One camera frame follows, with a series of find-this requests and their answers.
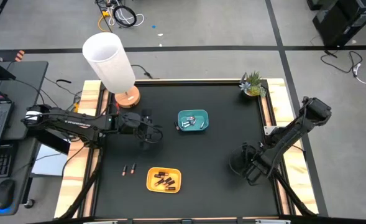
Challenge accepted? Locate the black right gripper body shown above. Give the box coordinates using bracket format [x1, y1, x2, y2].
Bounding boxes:
[241, 142, 273, 184]

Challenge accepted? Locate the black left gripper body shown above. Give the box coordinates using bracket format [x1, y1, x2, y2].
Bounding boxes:
[117, 111, 163, 144]

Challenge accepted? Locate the yellow plastic tray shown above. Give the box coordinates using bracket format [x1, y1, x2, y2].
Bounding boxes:
[145, 167, 182, 194]

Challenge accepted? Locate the teal plastic tray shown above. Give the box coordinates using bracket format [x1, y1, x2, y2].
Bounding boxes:
[177, 109, 209, 132]

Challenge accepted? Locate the black table mat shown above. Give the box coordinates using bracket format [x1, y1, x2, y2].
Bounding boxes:
[94, 80, 280, 218]

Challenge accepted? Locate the white shade wooden table lamp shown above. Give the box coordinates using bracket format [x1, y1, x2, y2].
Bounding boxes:
[82, 32, 142, 109]

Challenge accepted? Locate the small potted succulent plant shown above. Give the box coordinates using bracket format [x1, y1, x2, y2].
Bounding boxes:
[239, 70, 267, 98]

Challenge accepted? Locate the black flat panel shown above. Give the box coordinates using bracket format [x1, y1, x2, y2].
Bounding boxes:
[30, 127, 71, 156]

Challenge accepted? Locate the white board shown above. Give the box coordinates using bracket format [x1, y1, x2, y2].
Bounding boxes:
[30, 144, 68, 177]

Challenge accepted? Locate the black desk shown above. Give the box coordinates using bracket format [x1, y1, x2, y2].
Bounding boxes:
[0, 60, 49, 217]

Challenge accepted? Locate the black computer mouse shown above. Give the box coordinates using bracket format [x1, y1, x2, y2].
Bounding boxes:
[0, 179, 16, 211]

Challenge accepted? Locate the black computer tower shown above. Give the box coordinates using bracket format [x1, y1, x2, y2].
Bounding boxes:
[312, 0, 366, 48]

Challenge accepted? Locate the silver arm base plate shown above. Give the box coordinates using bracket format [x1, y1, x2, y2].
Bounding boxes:
[263, 125, 278, 136]

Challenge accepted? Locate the black lamp cord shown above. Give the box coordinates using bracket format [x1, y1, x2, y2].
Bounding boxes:
[131, 64, 154, 80]

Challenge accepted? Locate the black aluminium table frame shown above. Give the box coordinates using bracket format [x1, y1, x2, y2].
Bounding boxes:
[76, 78, 298, 224]

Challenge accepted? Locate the white floor cable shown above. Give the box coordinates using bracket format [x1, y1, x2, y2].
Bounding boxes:
[107, 9, 145, 27]

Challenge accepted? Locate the coiled black cable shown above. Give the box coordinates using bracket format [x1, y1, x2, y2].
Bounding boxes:
[112, 5, 137, 28]

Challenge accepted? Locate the yellow floor cable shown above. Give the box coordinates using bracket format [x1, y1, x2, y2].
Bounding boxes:
[98, 11, 111, 32]

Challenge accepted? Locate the long black floor cable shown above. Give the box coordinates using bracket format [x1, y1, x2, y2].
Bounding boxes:
[321, 50, 364, 75]

